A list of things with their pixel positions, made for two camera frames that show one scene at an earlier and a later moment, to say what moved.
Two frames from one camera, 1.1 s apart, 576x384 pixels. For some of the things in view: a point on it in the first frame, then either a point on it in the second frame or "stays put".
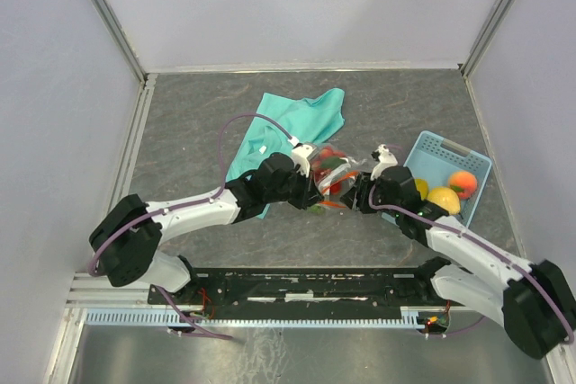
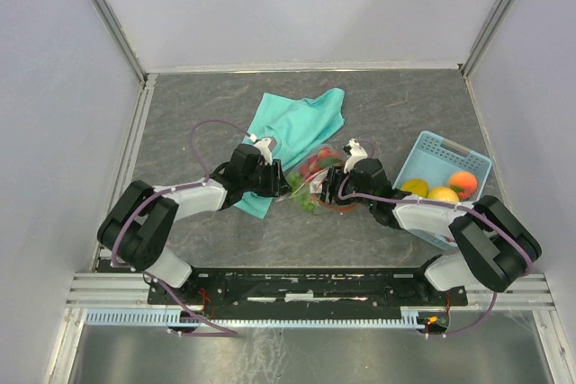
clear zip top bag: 333,173 stays put
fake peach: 463,183 stays put
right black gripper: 356,194 to 331,186
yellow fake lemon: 446,198 stays put
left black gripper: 310,194 to 278,183
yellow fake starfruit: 422,186 stays put
